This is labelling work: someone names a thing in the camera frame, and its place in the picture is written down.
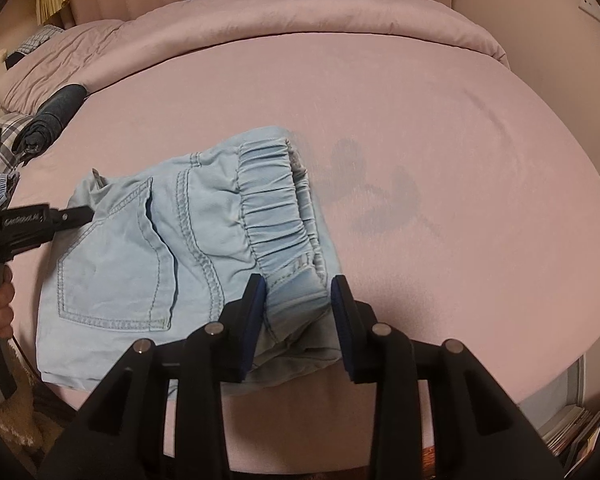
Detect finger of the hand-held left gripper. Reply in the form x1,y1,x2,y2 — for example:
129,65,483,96
50,204,96,234

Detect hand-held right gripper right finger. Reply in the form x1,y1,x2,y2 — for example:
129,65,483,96
330,275,566,480

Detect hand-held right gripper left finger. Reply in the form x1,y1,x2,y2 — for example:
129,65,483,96
37,274,268,480

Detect light blue pants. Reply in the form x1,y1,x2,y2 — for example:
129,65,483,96
35,126,341,401

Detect blue denim pants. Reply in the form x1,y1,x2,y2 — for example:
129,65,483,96
0,172,22,211

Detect dark folded pants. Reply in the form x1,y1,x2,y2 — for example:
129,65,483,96
17,85,88,166

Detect plaid pillow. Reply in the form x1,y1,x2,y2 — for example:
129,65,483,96
0,112,35,176

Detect pink bed sheet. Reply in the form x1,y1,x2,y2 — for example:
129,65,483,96
10,30,600,472

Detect blue checked cloth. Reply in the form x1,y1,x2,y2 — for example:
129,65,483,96
7,24,66,68

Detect stack of books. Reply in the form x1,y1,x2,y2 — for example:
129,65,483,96
537,390,600,472

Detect pink duvet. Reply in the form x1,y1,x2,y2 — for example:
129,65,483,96
2,0,511,112

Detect grey bed frame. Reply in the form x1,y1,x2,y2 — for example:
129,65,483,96
520,355,588,437

